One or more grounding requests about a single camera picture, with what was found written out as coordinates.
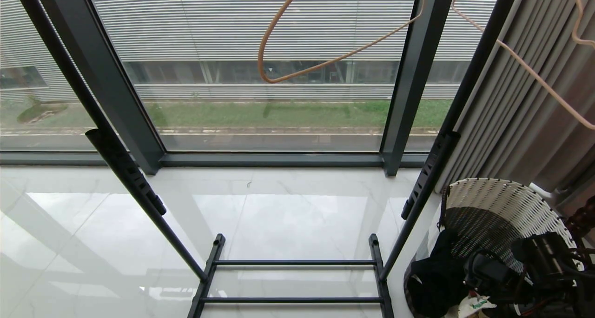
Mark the black clothes rack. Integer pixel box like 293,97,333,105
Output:
12,0,523,318

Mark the beige curtain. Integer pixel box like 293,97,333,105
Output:
435,0,595,219

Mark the cream printed garment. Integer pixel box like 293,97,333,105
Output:
445,294,499,318

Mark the black garment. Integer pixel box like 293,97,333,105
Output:
403,229,468,318

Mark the pink clothes hanger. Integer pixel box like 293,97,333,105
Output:
257,0,427,84
450,0,595,132

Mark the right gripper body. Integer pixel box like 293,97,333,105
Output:
511,232,575,284

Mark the window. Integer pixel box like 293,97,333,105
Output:
0,0,514,177

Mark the white laundry basket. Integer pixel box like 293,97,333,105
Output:
403,178,587,318

